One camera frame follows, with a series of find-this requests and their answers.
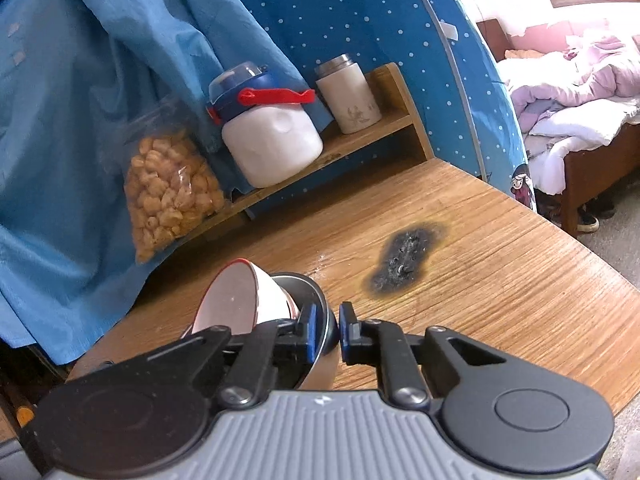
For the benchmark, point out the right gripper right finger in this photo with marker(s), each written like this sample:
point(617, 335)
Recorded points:
point(385, 347)

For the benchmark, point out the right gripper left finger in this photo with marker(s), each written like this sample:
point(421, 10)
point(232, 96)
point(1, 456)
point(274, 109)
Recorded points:
point(255, 371)

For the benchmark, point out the white bowl red rim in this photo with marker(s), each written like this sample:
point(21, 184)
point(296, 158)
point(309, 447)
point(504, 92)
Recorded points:
point(241, 296)

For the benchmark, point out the matte steel bowl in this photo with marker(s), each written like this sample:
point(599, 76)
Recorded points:
point(212, 355)

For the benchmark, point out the bag of snacks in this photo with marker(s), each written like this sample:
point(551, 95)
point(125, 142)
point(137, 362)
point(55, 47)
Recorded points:
point(169, 187)

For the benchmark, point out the wooden desk shelf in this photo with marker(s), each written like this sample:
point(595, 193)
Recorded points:
point(400, 117)

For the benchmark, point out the white jug blue lid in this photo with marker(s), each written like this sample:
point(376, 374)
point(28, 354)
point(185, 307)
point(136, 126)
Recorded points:
point(268, 133)

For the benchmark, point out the dark shoe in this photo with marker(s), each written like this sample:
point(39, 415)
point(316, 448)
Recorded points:
point(587, 222)

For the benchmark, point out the white thermos cup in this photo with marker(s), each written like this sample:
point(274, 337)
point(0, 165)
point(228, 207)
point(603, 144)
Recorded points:
point(346, 92)

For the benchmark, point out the purple white bedding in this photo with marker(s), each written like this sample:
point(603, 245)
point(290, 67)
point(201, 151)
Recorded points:
point(571, 101)

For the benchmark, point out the blue dotted tent fabric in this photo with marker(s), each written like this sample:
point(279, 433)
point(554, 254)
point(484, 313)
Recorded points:
point(453, 79)

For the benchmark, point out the light blue cloth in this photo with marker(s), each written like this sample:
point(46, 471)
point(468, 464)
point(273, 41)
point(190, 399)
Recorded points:
point(73, 73)

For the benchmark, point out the wooden bed frame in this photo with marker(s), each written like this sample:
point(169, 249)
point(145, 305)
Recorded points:
point(588, 173)

